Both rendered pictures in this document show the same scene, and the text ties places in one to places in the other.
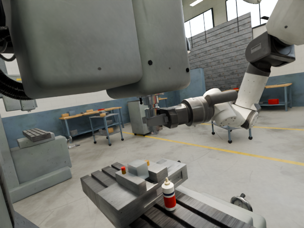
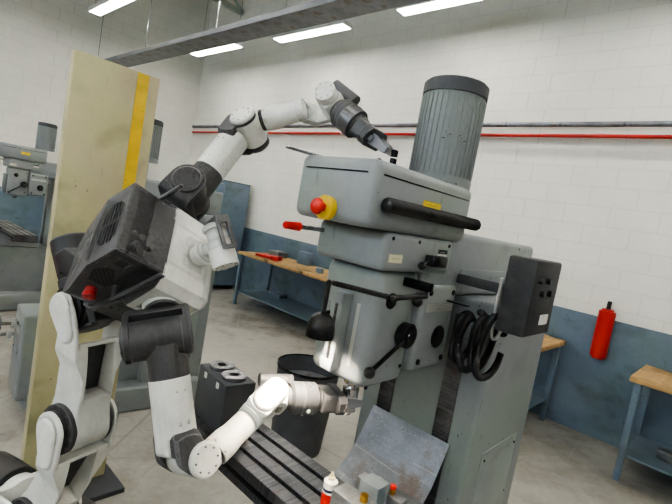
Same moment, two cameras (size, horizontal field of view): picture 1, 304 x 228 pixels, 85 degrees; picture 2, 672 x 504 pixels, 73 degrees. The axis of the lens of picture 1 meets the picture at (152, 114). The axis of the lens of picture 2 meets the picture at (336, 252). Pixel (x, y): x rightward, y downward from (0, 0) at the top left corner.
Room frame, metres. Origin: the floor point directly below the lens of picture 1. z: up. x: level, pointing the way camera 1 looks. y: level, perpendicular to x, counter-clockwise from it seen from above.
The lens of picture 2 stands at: (1.74, -0.29, 1.75)
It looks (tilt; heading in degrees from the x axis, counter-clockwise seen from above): 5 degrees down; 172
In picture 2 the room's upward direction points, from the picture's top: 10 degrees clockwise
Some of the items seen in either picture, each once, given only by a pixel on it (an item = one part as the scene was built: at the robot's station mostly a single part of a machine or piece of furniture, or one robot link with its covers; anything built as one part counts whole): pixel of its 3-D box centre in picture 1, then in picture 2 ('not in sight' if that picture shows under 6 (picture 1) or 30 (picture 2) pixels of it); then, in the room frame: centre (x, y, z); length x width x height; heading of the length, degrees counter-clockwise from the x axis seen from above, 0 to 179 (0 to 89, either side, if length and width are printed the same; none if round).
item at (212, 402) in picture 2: not in sight; (223, 395); (0.08, -0.38, 1.01); 0.22 x 0.12 x 0.20; 33
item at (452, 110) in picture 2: not in sight; (447, 136); (0.34, 0.19, 2.05); 0.20 x 0.20 x 0.32
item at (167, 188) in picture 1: (168, 192); (329, 489); (0.53, -0.02, 0.97); 0.04 x 0.04 x 0.11
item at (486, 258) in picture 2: not in sight; (460, 261); (0.18, 0.38, 1.66); 0.80 x 0.23 x 0.20; 130
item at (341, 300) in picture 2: not in sight; (336, 330); (0.57, -0.09, 1.45); 0.04 x 0.04 x 0.21; 40
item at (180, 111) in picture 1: (181, 114); (319, 399); (0.52, -0.09, 1.23); 0.13 x 0.12 x 0.10; 15
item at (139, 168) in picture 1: (138, 170); (373, 491); (0.61, 0.09, 1.03); 0.06 x 0.05 x 0.06; 42
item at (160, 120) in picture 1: (157, 121); not in sight; (0.47, -0.01, 1.23); 0.06 x 0.02 x 0.03; 105
